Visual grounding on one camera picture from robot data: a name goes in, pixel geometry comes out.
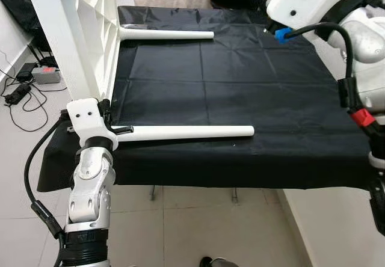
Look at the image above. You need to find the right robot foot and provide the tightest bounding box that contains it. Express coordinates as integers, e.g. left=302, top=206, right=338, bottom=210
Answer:
left=199, top=256, right=238, bottom=267

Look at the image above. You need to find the white plastic table leg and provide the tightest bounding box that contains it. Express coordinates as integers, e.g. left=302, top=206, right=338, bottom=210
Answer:
left=119, top=28, right=214, bottom=41
left=111, top=124, right=255, bottom=143

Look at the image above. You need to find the black router with antennas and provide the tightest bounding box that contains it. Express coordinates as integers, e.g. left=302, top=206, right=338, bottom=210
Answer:
left=36, top=51, right=58, bottom=69

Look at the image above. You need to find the black tablecloth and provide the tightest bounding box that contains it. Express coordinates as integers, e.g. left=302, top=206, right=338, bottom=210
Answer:
left=36, top=5, right=385, bottom=192

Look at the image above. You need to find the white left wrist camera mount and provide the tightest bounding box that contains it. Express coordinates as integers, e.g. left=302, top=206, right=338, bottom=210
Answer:
left=66, top=97, right=118, bottom=150

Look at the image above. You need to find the white plastic table top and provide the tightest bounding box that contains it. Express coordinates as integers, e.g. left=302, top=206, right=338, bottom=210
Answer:
left=24, top=0, right=124, bottom=108

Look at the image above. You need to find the black charger brick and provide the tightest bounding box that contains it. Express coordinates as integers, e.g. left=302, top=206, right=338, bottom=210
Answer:
left=15, top=63, right=38, bottom=82

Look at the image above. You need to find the black power strip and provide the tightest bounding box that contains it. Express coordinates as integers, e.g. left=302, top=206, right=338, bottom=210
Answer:
left=3, top=84, right=32, bottom=105

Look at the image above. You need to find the grey box with red button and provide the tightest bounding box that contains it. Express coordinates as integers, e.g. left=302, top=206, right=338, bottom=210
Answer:
left=31, top=67, right=62, bottom=85

